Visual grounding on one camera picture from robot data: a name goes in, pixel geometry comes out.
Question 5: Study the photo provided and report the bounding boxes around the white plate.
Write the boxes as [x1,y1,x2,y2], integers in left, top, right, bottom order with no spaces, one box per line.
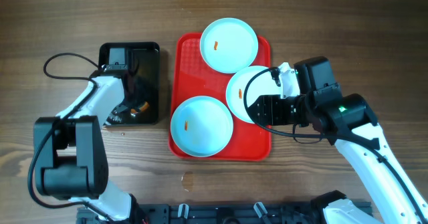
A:
[199,17,258,74]
[170,96,233,157]
[225,66,280,124]

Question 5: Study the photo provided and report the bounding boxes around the orange green sponge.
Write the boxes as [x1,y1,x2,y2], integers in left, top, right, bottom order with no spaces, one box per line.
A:
[130,102,150,114]

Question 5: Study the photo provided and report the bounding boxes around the white plate top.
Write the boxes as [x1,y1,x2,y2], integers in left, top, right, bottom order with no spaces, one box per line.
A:
[199,17,258,74]

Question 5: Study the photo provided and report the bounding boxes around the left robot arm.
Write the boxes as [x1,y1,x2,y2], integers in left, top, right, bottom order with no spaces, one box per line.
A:
[27,48,145,223]

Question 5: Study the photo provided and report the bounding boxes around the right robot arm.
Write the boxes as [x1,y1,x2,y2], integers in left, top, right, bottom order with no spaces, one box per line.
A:
[243,56,427,223]

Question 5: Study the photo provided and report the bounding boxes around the black rectangular water basin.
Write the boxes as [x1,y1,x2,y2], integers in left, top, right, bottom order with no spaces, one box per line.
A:
[98,41,161,126]

